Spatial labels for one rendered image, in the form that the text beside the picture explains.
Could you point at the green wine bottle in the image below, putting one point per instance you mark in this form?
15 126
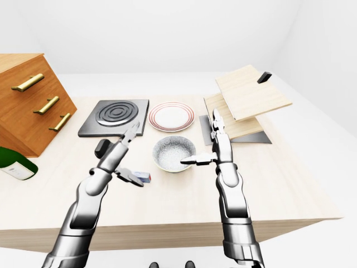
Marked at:
11 160

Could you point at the silver robot right hand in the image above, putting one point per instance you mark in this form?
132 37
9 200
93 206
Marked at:
223 150

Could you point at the grey speckled bowl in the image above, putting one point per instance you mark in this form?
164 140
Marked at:
170 153

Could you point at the wooden cabinet with drawers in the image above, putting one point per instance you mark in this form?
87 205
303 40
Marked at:
16 134

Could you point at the wooden cabinet drawer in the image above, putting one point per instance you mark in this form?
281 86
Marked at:
42 134
42 69
25 111

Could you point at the small dark rounded shape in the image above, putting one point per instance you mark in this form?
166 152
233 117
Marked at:
154 265
190 264

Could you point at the small cream cheese box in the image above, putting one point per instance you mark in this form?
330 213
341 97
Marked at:
145 176

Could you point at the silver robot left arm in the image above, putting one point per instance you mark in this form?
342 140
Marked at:
81 212

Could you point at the pale wooden rack grey base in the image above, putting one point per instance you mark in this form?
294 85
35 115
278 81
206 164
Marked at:
251 95

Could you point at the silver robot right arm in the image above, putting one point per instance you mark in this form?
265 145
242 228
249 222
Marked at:
237 212

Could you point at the small black block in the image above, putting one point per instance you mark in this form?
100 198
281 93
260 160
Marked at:
264 77

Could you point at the round black stove knob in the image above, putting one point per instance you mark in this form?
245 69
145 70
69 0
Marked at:
101 147

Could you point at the silver robot left hand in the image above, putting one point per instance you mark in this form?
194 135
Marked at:
114 157

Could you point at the flat dark stove plate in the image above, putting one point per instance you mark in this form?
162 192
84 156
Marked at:
117 113

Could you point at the white plate with red rings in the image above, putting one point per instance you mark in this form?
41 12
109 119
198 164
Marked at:
171 116

